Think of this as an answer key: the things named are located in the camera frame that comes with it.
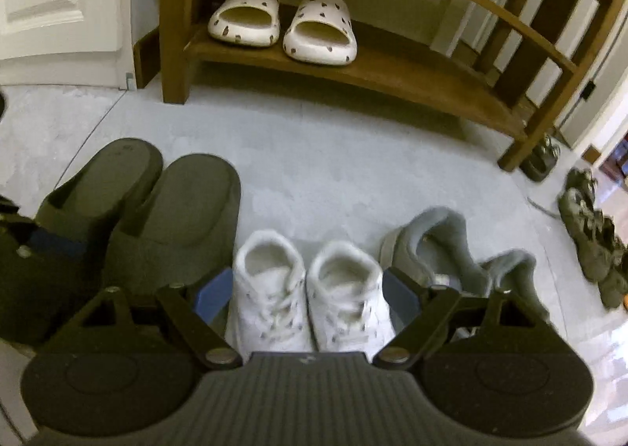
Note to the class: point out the wooden shoe rack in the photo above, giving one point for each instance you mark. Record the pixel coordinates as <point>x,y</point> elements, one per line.
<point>392,68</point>

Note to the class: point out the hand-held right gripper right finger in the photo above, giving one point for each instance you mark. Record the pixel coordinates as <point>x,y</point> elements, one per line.
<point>400,296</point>

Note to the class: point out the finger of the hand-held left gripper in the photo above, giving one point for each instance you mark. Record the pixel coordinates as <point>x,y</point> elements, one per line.
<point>54,242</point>

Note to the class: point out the dark green slipper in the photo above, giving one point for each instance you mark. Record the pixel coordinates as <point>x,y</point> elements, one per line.
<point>186,210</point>
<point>113,171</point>

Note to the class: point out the white sneaker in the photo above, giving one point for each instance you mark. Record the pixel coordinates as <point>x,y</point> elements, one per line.
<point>343,289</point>
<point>267,279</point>

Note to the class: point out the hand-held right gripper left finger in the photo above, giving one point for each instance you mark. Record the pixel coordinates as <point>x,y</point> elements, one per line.
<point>213,299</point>

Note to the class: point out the grey fleece-lined shoe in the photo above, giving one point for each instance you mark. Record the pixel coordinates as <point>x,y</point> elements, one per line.
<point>515,274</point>
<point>431,240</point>

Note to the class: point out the cream spotted slide sandal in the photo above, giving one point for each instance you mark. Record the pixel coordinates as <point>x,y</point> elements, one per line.
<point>321,29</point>
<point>245,9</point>

